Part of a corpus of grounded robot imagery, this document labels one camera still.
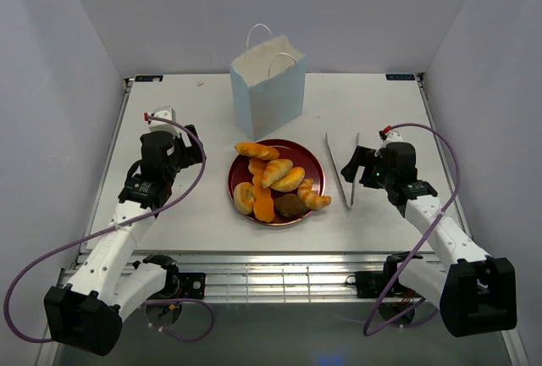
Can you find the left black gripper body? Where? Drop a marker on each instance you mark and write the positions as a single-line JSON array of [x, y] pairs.
[[181, 160]]

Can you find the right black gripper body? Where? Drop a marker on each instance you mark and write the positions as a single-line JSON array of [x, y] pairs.
[[383, 176]]

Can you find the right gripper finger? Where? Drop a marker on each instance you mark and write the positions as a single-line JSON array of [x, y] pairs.
[[367, 179], [358, 157]]

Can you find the metal tongs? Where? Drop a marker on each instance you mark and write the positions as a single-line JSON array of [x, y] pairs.
[[349, 203]]

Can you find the striped croissant bread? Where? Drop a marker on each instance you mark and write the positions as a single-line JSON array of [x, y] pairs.
[[310, 198]]

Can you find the oval yellow bun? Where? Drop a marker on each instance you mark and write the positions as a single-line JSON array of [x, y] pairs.
[[290, 181]]

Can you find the pointed cone bread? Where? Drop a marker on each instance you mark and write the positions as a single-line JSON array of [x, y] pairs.
[[275, 170]]

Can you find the brown chocolate bread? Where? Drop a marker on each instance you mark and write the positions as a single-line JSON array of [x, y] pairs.
[[290, 205]]

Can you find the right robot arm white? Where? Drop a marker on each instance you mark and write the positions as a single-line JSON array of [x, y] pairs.
[[474, 292]]

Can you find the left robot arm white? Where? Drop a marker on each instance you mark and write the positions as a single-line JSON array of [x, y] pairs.
[[88, 312]]

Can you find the long glazed bread top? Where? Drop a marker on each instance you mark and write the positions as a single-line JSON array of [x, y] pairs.
[[257, 150]]

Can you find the long orange bread strip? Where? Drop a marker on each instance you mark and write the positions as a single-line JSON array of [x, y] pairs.
[[263, 207]]

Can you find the light blue paper bag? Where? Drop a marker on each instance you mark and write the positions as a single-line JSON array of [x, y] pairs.
[[268, 85]]

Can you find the blue label left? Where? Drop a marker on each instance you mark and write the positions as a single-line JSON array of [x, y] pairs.
[[148, 78]]

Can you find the blue label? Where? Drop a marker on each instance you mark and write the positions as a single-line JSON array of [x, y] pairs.
[[400, 77], [148, 78]]

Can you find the blue label right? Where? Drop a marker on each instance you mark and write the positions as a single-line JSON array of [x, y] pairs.
[[400, 77]]

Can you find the dark red round plate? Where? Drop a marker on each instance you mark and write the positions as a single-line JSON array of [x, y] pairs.
[[299, 155]]

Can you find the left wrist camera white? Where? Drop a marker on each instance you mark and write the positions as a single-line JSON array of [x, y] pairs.
[[161, 120]]

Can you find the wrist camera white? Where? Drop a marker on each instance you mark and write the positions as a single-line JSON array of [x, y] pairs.
[[161, 120], [388, 135]]

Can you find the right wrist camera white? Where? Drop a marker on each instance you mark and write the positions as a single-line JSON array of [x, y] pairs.
[[388, 135]]

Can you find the orange ring donut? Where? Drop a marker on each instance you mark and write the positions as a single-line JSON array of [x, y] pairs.
[[257, 166]]

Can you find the pale ring bagel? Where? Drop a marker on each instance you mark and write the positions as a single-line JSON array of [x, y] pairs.
[[243, 198]]

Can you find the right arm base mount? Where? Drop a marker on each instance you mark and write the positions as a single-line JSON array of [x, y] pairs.
[[369, 284]]

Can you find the aluminium frame rail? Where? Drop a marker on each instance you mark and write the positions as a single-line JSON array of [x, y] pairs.
[[279, 279]]

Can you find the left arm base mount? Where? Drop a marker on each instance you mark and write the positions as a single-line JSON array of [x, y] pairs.
[[182, 285]]

